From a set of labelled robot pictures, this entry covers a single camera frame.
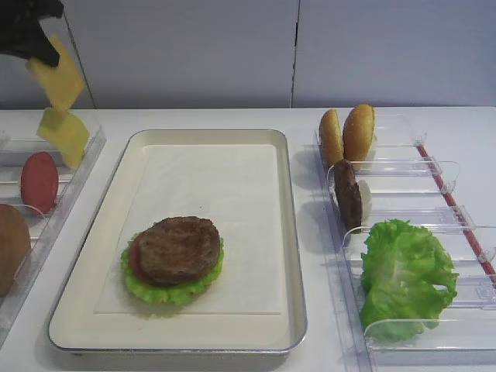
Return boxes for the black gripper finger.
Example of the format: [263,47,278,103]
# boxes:
[1,0,64,67]

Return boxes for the orange cheese slice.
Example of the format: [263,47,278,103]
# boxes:
[26,34,84,112]

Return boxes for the yellow cheese slice in rack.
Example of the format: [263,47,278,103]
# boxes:
[36,107,89,170]

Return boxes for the red tomato slice in rack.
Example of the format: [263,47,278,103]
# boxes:
[20,151,59,214]

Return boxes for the brown meat patty on tray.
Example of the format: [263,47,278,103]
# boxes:
[139,216,220,287]

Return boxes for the green lettuce leaf on tray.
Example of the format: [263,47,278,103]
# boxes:
[120,232,225,306]

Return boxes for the brown meat patty in rack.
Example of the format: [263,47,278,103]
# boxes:
[333,159,363,231]

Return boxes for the large green lettuce leaf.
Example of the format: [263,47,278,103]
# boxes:
[360,219,459,343]

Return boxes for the clear acrylic left rack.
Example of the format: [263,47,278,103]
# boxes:
[1,110,106,342]

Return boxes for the clear acrylic rack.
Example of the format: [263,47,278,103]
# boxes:
[311,115,495,371]
[1,110,106,342]

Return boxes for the brown bun half left rack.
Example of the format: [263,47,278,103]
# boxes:
[0,204,31,297]

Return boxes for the white paper tray liner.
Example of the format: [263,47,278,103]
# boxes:
[95,145,284,315]

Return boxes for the cream metal tray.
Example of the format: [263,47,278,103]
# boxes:
[48,129,307,353]

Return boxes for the tan bun half left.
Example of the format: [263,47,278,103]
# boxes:
[319,108,344,167]

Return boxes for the tan bun half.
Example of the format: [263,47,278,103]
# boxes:
[343,104,375,171]
[319,108,344,167]

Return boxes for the tan bun half right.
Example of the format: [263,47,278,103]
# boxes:
[343,104,375,171]

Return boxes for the white round slice in rack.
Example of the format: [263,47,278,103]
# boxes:
[357,180,372,222]

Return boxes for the clear acrylic right rack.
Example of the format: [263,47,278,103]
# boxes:
[311,115,495,371]

